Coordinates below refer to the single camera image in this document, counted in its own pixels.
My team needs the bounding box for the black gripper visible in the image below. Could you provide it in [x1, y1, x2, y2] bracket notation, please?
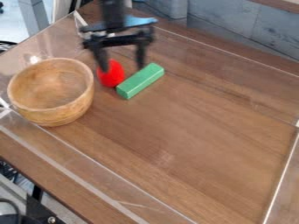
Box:
[79, 16, 158, 73]

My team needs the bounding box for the red fruit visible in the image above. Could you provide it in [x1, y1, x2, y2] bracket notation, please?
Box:
[98, 59, 126, 88]

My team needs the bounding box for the wooden bowl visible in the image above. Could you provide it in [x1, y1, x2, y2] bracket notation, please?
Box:
[7, 58, 95, 127]

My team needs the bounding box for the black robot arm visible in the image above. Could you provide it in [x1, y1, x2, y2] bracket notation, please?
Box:
[79, 0, 158, 73]

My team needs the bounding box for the green rectangular block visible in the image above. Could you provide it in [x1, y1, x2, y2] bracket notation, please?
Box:
[117, 63, 165, 99]

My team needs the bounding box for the black table clamp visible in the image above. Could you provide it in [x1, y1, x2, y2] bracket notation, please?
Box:
[26, 186, 67, 224]

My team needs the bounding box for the clear acrylic corner bracket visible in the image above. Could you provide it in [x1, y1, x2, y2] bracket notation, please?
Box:
[74, 10, 90, 39]

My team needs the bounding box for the black cable loop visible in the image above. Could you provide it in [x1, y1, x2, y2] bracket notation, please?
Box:
[0, 198, 24, 224]

